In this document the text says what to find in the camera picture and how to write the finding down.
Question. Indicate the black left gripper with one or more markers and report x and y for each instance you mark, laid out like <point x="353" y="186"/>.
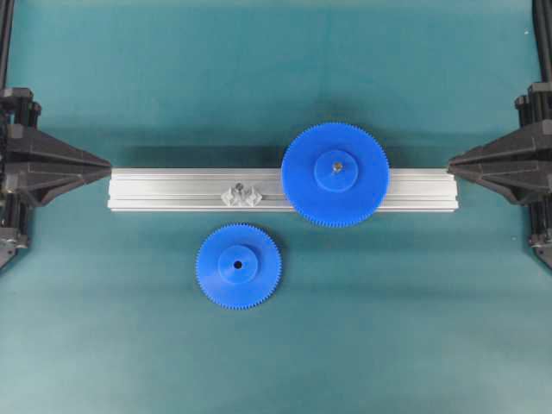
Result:
<point x="64" y="168"/>

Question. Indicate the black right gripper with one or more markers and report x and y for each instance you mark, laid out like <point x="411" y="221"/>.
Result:
<point x="520" y="185"/>

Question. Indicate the small blue gear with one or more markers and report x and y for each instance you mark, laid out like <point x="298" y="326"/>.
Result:
<point x="238" y="266"/>

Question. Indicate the large blue gear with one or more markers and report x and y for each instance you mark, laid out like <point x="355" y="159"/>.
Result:
<point x="335" y="174"/>

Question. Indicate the aluminium extrusion rail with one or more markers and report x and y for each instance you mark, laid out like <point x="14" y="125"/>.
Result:
<point x="200" y="189"/>

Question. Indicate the black right frame post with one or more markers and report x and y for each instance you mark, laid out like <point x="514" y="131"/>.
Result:
<point x="541" y="16"/>

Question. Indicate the black frame post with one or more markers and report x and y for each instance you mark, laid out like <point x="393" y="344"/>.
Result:
<point x="6" y="21"/>
<point x="541" y="16"/>

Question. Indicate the black left frame post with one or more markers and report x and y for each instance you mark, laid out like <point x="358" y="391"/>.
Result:
<point x="6" y="21"/>

